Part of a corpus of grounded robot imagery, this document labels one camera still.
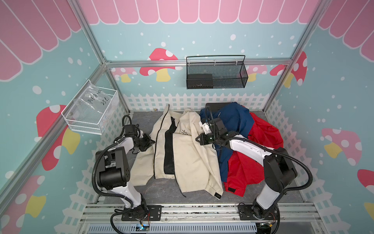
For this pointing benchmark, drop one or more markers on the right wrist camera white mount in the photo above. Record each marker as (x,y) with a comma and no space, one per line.
(205,125)

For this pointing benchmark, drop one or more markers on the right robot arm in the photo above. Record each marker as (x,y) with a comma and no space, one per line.
(279,170)

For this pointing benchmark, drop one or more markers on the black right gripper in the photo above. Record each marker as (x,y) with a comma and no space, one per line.
(202,141)

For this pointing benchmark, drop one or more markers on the black wire mesh basket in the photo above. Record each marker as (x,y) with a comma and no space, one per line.
(228,70)

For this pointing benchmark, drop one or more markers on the cream beige jacket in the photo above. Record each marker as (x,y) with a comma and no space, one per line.
(177,155)

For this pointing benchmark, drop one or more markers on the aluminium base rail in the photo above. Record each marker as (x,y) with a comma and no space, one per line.
(214,218)

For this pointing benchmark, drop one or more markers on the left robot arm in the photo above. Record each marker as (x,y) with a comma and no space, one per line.
(111,172)

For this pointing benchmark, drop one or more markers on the black box in basket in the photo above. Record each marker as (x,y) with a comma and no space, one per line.
(199,81)

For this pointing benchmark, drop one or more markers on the navy blue jacket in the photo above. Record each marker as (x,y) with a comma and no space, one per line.
(235,118)

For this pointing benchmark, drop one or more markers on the black flat case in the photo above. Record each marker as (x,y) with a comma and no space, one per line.
(214,107)

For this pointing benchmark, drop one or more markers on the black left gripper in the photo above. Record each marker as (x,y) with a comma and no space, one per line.
(147,142)

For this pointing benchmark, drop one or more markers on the clear wire basket with bags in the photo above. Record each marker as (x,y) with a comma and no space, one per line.
(91,109)

